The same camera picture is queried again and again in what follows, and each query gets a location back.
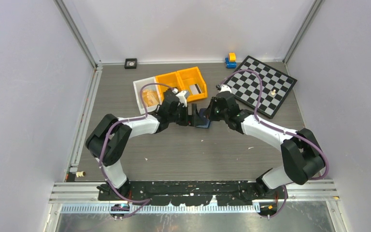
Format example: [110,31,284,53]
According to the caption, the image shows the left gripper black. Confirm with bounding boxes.
[168,103,203,127]

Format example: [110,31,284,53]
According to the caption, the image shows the blue leather card holder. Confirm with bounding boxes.
[194,108,211,129]

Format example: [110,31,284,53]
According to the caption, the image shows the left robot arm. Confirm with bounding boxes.
[86,89,210,200]

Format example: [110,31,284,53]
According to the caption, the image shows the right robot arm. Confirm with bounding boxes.
[206,91,328,199]

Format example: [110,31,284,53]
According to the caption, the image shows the card in orange bin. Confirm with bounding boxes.
[189,84,203,95]

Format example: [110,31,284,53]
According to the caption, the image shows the orange plastic bin right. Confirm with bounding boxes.
[178,66,208,102]

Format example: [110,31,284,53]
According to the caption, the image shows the orange plastic bin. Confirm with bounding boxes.
[178,66,208,102]
[154,71,185,103]

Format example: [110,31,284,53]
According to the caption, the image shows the black white chessboard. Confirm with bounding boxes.
[222,56,297,119]

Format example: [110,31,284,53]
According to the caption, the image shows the orange plastic bin left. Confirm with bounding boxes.
[154,71,185,103]

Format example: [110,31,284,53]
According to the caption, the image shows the tan items in white bin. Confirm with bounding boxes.
[142,89,160,107]

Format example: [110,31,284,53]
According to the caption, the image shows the white plastic bin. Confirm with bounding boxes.
[133,76,162,115]

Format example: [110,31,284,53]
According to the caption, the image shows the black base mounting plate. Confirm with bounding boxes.
[97,180,287,206]

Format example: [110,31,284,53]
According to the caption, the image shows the small black square device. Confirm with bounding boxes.
[124,58,138,69]

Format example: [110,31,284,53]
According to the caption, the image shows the small beige spool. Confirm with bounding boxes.
[75,171,86,178]

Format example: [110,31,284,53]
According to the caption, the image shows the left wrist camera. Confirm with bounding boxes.
[176,90,190,107]

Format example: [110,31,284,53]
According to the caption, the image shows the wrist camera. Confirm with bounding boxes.
[176,90,190,107]
[215,84,232,93]

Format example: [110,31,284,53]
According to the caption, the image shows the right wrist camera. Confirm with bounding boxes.
[215,84,232,93]

